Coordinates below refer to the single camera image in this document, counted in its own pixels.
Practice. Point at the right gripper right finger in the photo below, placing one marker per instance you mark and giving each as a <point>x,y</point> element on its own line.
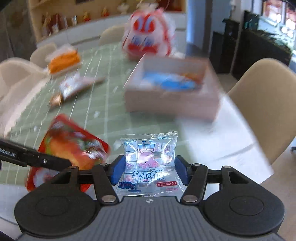
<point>229,200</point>

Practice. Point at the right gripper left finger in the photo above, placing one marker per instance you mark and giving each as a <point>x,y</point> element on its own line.
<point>70,201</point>

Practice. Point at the red snack bag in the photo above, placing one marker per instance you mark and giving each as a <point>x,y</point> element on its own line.
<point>66,139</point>

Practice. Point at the clear Peppa Pig candy bag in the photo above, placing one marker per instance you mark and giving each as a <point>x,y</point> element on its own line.
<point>150,168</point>

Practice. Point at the blue white snack pack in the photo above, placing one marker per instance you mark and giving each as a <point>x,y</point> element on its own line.
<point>168,82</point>

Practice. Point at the brown bread packet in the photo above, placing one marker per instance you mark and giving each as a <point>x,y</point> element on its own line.
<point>56,100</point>

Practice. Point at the white red snack packet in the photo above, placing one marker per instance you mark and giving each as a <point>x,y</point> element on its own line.
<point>75,84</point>

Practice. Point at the green checked tablecloth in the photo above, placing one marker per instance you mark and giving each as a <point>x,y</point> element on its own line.
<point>100,110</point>

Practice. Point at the orange tissue box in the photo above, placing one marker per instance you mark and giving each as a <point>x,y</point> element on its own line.
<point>62,59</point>

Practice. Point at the beige chair near box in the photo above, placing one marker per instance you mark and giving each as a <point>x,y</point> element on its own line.
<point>265,96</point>

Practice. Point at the pink cardboard box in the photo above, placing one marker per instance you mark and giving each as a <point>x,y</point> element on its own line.
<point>203,103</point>

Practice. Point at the beige chair far left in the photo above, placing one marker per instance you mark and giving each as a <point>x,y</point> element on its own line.
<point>112,35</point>

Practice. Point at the white red bunny plush bag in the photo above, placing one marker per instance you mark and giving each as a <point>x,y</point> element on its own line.
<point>149,31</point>

